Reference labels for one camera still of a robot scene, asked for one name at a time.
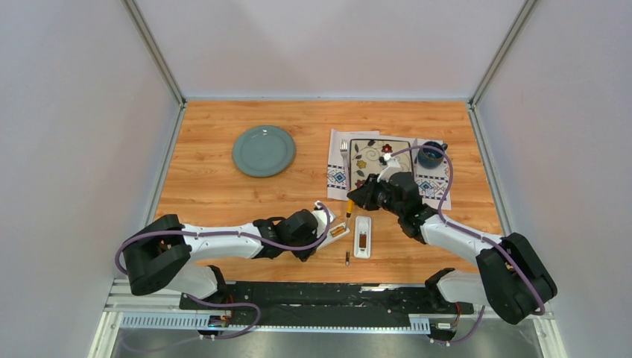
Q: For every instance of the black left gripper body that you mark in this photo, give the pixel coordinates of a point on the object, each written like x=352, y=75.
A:
x=308, y=241

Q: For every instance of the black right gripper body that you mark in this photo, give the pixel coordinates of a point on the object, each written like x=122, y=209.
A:
x=376, y=195

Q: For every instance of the yellow handled screwdriver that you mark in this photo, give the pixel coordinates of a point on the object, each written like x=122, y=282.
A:
x=348, y=213

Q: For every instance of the short white remote control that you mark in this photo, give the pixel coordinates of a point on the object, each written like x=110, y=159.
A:
x=362, y=237

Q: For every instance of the long white remote control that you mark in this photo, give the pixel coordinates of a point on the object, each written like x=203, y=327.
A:
x=329, y=239

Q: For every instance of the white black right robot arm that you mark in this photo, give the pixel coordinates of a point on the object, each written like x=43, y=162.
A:
x=511, y=277

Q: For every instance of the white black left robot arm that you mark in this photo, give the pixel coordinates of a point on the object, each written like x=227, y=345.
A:
x=166, y=253

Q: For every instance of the floral square ceramic plate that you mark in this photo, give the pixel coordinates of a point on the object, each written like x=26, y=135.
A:
x=365, y=157

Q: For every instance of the silver fork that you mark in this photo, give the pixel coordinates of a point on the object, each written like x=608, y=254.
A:
x=345, y=154

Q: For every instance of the white patterned placemat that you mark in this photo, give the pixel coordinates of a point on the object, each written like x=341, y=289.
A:
x=432, y=183

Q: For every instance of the dark blue mug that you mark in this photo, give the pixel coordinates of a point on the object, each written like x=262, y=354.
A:
x=430, y=156

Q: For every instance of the teal round plate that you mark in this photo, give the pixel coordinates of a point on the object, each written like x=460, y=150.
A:
x=264, y=151

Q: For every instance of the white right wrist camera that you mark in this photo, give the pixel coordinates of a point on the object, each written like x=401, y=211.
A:
x=392, y=166

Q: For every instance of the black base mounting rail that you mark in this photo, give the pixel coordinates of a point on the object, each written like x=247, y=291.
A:
x=332, y=306

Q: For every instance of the aluminium frame rail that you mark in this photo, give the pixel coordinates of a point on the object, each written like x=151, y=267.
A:
x=121, y=299

